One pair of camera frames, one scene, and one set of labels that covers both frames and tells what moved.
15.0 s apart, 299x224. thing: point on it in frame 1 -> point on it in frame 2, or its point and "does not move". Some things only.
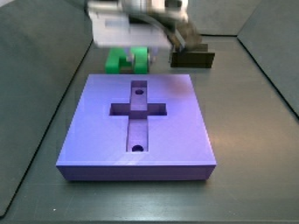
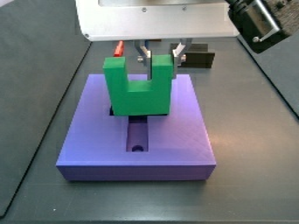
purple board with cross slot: x=137 y=129 does not move
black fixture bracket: x=196 y=57 does not move
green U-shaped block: x=117 y=64 -> x=145 y=97
